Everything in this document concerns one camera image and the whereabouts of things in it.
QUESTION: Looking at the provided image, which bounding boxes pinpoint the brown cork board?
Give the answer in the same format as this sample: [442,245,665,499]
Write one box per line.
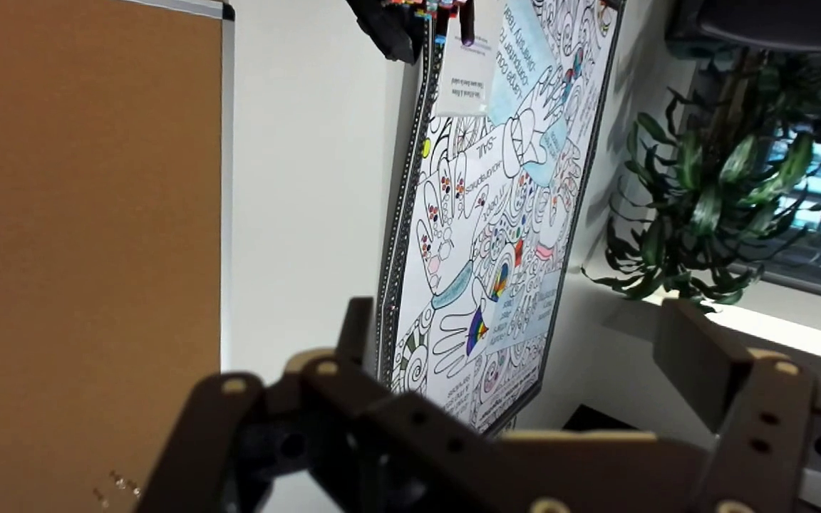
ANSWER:
[0,0,235,513]

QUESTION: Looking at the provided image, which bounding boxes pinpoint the black caddy with markers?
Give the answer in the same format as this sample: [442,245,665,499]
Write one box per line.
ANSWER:
[348,0,492,67]

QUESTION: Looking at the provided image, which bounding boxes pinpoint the black white colouring poster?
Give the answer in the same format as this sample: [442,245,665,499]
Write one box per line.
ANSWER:
[378,0,627,436]

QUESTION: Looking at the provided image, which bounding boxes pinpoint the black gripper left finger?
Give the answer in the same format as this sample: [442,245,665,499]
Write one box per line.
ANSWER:
[135,295,529,513]

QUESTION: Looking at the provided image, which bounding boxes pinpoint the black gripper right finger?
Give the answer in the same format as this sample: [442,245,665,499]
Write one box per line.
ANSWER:
[651,300,821,513]

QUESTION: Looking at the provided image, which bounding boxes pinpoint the green leafy plant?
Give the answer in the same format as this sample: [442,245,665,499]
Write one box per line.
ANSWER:
[588,45,821,309]

